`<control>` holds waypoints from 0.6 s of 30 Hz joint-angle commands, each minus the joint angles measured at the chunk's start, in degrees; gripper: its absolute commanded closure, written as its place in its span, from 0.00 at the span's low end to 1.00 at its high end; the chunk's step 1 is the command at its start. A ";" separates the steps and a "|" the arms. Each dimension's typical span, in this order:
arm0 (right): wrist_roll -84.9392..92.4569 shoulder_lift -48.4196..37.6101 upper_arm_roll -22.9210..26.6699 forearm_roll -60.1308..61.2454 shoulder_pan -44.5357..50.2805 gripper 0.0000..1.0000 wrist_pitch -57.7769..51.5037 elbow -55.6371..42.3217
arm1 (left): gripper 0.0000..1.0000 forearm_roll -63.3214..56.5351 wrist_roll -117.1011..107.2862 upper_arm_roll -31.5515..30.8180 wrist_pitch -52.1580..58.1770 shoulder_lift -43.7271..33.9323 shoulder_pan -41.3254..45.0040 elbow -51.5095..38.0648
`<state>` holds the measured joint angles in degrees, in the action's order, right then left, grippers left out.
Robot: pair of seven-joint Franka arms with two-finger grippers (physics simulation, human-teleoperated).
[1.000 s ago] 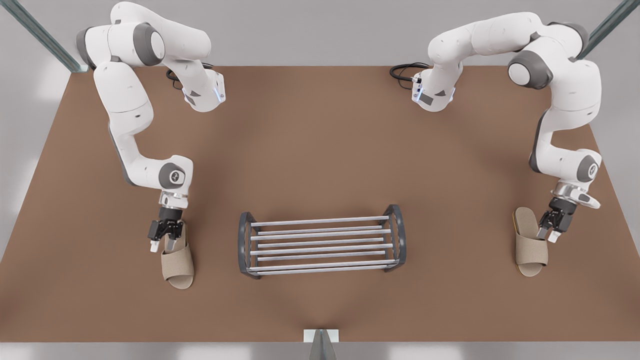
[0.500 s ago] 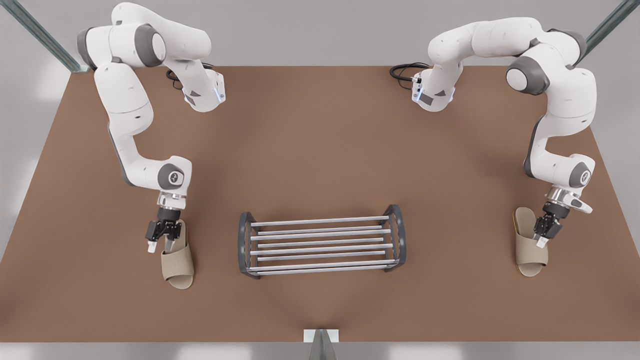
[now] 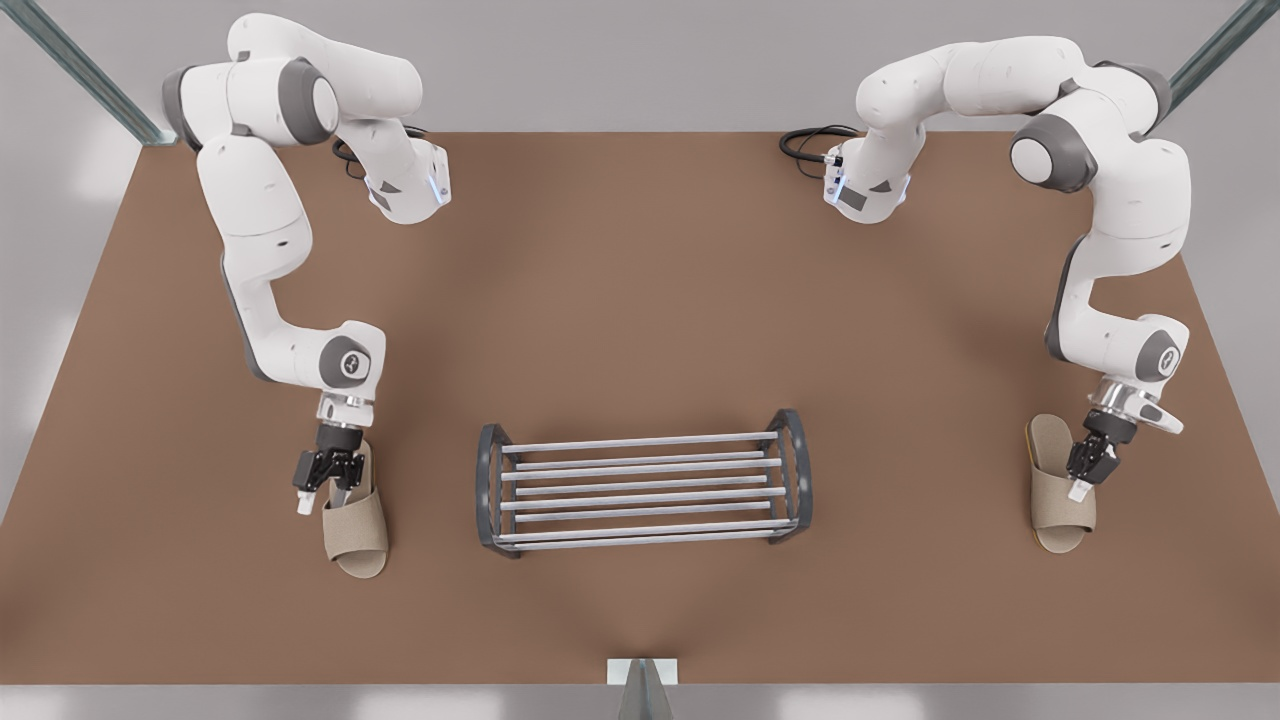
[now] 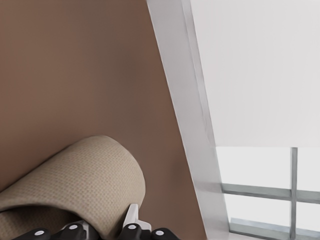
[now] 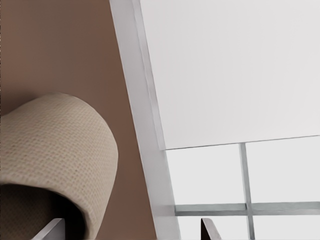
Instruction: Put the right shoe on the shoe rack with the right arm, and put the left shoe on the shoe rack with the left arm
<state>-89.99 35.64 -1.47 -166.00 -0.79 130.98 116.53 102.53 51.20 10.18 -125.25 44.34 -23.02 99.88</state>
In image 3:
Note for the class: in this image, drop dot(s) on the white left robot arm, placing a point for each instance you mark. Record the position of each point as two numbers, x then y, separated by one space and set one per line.
1120 210

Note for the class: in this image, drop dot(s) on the silver frame post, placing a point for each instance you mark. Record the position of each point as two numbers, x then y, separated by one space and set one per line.
641 688
85 70
1215 50

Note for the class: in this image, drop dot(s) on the grey metal shoe rack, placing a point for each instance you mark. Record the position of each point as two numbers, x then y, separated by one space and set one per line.
645 490

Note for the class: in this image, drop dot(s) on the beige slipper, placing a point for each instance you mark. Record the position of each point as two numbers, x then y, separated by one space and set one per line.
1058 495
357 525

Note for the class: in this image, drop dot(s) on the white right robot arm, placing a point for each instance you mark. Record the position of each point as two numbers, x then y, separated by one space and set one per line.
250 200

